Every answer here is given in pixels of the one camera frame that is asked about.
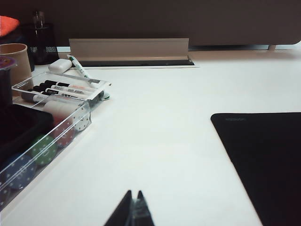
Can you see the orange cloth item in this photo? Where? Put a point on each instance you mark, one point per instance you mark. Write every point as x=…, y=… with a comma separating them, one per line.
x=8, y=24

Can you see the black mouse pad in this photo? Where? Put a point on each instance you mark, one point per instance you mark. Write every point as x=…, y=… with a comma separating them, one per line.
x=270, y=153

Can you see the clear acrylic marker tray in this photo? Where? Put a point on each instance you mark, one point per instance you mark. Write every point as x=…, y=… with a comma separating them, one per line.
x=94, y=82

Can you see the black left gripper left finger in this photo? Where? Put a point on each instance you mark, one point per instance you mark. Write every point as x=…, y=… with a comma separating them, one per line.
x=122, y=214

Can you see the green poker chip stack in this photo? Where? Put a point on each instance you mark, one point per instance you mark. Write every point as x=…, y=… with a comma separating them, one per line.
x=44, y=150

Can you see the green and white marker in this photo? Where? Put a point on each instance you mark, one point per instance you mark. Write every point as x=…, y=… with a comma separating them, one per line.
x=78, y=67

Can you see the dark poker chip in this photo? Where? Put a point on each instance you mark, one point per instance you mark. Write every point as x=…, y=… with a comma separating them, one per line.
x=4, y=197

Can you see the black mesh pen holder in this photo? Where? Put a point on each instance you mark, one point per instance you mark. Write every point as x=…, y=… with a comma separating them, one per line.
x=43, y=44

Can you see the dark cup with purple lid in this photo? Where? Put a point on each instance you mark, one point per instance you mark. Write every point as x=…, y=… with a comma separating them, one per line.
x=5, y=80

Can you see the black rectangular box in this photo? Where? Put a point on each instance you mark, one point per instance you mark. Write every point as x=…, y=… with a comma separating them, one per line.
x=21, y=127

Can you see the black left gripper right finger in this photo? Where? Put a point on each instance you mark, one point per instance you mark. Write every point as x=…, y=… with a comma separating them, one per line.
x=142, y=214

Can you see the white eraser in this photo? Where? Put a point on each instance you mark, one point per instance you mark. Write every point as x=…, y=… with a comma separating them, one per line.
x=60, y=66

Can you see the gray capped whiteboard marker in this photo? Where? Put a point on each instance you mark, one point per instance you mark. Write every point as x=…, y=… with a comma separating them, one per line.
x=28, y=97

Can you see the green white round cap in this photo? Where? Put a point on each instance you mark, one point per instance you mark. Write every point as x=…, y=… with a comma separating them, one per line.
x=105, y=96

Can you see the black capped whiteboard marker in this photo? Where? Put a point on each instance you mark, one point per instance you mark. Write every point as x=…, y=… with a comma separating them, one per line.
x=53, y=91
x=56, y=83
x=41, y=88

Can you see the blue poker chip stack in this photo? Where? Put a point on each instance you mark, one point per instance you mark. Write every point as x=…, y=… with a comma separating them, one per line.
x=18, y=171

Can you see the brown paper cup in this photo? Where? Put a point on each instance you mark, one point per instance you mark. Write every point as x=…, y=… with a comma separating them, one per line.
x=20, y=63

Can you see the white poker chip stack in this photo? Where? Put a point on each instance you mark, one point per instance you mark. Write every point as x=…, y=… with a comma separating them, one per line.
x=81, y=120

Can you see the red poker chip stack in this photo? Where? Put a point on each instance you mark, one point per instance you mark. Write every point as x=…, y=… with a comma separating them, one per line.
x=64, y=134

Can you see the clear acrylic chip case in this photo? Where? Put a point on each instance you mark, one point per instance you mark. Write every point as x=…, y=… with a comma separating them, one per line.
x=70, y=131

